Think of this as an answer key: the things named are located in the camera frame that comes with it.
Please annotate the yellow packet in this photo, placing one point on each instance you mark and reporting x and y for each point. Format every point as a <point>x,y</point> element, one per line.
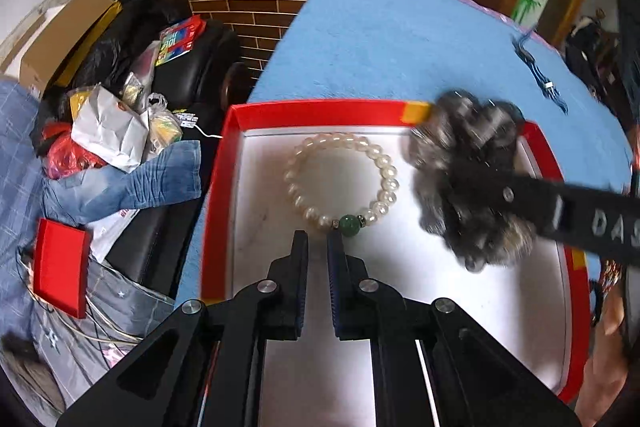
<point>80,104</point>

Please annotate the white paper bag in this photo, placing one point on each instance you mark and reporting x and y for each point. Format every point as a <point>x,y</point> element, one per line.
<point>110,127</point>

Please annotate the cardboard box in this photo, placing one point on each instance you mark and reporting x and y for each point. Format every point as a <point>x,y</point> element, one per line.
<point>65,32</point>

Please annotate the grey star-print bedsheet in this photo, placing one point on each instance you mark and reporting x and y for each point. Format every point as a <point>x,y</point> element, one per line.
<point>50,347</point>

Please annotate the black leather sofa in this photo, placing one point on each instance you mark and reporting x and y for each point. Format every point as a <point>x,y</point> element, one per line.
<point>200,67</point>

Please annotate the blue jeans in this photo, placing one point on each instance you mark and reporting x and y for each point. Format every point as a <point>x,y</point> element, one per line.
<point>125,187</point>

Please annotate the person's right forearm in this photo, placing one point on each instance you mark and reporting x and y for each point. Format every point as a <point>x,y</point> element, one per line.
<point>600,377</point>

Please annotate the blue plaid blanket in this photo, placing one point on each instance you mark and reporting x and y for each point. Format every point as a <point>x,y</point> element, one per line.
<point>20,132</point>

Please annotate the small red box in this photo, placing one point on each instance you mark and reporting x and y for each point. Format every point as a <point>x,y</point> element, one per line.
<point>60,267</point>

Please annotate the red plastic bag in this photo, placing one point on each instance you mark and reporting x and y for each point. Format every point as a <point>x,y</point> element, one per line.
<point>65,154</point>

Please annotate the colourful printed box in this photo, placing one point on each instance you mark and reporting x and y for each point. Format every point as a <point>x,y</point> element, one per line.
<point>177,39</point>

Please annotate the blue tablecloth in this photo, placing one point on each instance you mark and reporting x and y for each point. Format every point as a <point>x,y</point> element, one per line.
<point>400,47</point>

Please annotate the grey black organza scrunchie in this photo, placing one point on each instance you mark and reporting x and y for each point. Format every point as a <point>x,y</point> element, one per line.
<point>440,142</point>

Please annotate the black bag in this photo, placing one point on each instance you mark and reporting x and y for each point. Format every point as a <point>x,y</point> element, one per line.
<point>595,57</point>

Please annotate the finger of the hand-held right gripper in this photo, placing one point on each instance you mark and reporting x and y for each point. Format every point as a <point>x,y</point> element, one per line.
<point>525,202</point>

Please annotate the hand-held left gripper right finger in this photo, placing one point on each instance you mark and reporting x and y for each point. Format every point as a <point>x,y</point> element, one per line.
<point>336,297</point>

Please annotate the red tray box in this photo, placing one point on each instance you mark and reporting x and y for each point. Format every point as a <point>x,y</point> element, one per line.
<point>500,307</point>

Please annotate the clear plastic bag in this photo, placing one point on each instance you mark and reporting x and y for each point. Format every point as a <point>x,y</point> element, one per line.
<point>162,127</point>

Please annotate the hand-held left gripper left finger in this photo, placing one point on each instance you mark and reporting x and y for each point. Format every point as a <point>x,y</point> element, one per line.
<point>296,282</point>

